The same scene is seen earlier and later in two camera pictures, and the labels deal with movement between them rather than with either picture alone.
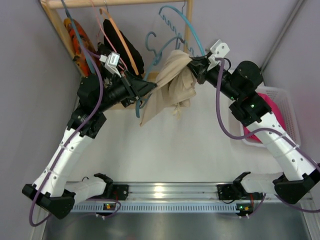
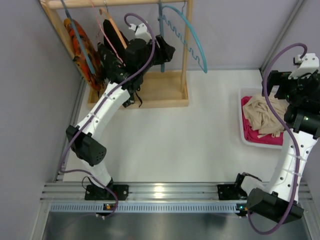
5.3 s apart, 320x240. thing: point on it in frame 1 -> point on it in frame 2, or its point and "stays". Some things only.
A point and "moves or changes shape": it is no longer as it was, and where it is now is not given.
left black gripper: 129,88 -> 160,46
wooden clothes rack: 50,7 stays
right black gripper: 200,70 -> 271,81
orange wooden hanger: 111,20 stays
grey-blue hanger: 138,103 -> 160,19
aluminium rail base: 190,197 stays
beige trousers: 176,81 moves or changes shape
